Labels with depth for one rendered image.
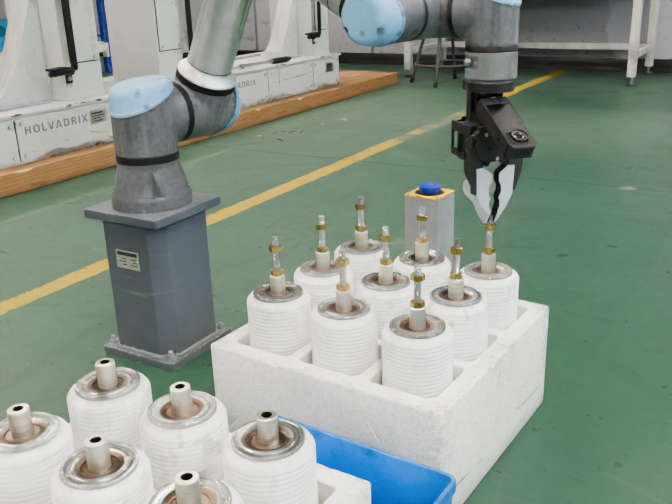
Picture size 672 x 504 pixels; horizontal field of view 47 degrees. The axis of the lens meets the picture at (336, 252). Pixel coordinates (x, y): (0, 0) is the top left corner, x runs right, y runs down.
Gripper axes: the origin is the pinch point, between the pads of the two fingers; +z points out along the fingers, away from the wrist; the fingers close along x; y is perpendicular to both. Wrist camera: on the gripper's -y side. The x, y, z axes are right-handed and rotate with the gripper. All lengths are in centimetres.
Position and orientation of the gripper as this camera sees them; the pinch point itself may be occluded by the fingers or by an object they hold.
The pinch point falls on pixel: (492, 215)
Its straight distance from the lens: 120.1
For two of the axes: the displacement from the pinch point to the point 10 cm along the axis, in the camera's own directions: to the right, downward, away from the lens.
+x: -9.4, 1.4, -3.1
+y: -3.3, -3.1, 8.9
